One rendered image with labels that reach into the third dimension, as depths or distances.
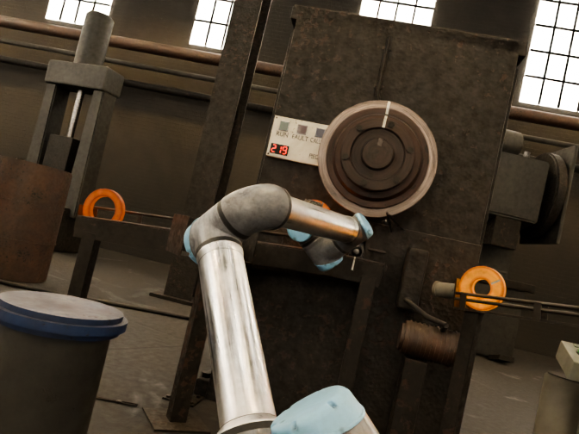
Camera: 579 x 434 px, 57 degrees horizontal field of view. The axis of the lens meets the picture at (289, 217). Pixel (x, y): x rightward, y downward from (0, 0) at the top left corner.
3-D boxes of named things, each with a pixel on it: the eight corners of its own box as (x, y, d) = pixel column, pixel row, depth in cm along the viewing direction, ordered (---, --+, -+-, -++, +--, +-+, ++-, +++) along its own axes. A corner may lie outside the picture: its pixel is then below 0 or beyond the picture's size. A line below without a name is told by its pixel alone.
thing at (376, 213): (308, 205, 219) (333, 96, 222) (421, 229, 212) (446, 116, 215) (306, 203, 213) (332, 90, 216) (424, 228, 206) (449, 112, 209)
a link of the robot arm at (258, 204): (249, 164, 125) (365, 210, 182) (212, 195, 129) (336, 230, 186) (269, 204, 120) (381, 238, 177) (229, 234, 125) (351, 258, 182)
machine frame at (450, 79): (232, 362, 294) (302, 59, 304) (428, 415, 278) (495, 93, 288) (190, 395, 222) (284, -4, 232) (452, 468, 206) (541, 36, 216)
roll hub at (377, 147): (333, 183, 208) (349, 114, 210) (405, 198, 204) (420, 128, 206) (333, 182, 203) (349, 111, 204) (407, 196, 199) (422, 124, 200)
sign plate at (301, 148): (266, 156, 232) (276, 116, 234) (324, 168, 229) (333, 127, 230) (265, 155, 230) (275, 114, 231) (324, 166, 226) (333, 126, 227)
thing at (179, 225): (127, 407, 192) (173, 213, 196) (196, 412, 203) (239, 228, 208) (137, 430, 174) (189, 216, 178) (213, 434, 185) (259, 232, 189)
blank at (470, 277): (471, 317, 188) (468, 317, 185) (455, 276, 194) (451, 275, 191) (513, 301, 180) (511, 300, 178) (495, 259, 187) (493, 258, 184)
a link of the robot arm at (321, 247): (345, 260, 176) (323, 231, 175) (319, 278, 180) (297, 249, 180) (351, 251, 185) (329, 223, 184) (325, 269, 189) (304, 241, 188)
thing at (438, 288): (438, 297, 199) (439, 282, 200) (461, 300, 193) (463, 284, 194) (430, 296, 195) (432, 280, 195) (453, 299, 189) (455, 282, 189)
